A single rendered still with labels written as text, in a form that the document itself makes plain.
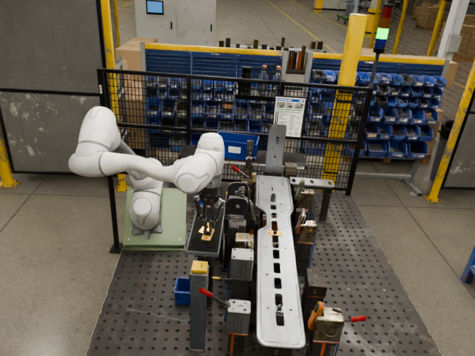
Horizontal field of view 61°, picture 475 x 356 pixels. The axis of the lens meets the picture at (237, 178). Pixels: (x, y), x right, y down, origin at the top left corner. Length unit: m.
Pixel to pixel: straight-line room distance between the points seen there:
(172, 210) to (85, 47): 2.12
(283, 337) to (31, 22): 3.50
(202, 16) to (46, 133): 5.04
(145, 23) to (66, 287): 6.44
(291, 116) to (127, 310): 1.68
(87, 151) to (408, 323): 1.73
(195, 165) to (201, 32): 7.50
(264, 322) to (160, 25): 7.69
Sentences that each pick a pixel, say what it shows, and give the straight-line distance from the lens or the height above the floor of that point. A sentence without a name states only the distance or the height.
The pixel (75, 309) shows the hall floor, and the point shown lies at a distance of 3.22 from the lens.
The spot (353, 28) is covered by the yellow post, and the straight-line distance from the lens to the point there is 2.88.
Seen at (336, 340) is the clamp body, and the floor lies 0.96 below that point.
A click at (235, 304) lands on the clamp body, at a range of 1.65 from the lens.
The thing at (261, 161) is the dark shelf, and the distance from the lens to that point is 2.83.
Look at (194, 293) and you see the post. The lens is 1.71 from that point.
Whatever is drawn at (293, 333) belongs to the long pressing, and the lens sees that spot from 1.66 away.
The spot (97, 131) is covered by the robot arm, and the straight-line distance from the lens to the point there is 1.82.
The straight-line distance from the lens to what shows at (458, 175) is 5.11.
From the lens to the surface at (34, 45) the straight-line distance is 4.29.
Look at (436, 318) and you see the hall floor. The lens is 3.50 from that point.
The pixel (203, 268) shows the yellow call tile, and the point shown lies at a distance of 1.64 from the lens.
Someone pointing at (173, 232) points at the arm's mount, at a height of 0.79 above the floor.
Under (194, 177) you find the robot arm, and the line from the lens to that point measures 1.34.
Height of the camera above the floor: 2.22
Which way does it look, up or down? 28 degrees down
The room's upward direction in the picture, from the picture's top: 4 degrees clockwise
